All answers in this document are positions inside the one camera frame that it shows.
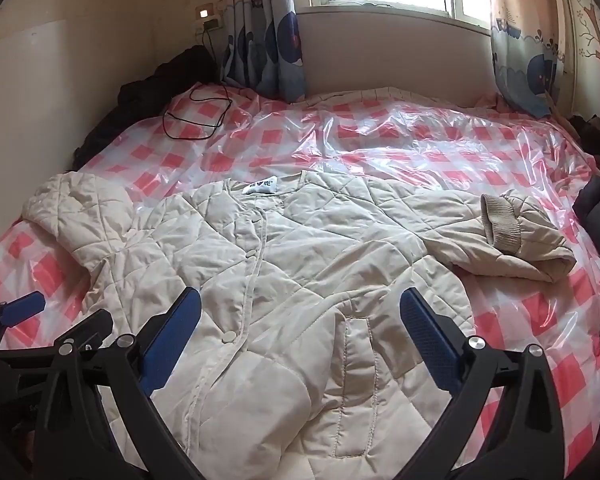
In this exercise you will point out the red checkered plastic bed cover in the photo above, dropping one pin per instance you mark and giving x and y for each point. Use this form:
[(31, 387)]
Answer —
[(380, 135)]

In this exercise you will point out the dark charger plug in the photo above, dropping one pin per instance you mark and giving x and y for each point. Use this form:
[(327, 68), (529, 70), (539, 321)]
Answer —
[(212, 25)]

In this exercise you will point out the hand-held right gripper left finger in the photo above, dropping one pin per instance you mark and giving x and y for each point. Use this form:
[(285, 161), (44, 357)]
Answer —
[(170, 340)]

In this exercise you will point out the blue patterned curtain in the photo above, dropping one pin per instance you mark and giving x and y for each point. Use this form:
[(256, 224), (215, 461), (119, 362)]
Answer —
[(525, 50), (270, 35)]

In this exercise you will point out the black clothing pile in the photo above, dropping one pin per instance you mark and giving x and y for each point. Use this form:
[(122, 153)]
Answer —
[(130, 100)]

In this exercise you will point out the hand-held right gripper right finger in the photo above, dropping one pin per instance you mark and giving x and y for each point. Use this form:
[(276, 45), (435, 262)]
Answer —
[(427, 340)]

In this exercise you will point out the beige quilted jacket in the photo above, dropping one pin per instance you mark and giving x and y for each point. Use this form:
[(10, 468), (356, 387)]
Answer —
[(305, 240)]

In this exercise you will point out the dark brown clothes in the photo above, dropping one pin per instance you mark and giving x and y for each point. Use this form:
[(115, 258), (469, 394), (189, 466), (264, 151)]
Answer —
[(597, 145)]

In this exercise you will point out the white wall socket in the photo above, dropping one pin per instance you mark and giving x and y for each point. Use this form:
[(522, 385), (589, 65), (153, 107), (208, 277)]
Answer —
[(204, 11)]

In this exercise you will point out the dark navy puffer jacket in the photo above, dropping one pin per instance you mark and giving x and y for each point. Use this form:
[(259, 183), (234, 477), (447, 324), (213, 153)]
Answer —
[(597, 215)]

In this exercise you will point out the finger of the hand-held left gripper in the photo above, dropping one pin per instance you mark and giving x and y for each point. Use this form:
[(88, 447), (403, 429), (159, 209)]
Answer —
[(87, 330), (22, 310)]

